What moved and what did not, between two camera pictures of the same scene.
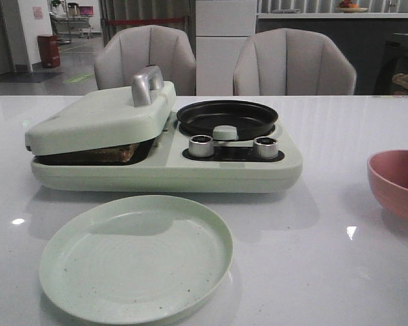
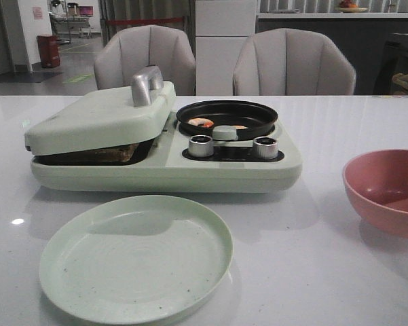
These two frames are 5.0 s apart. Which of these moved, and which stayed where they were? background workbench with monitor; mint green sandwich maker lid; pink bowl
Moved: pink bowl
Stayed: background workbench with monitor; mint green sandwich maker lid
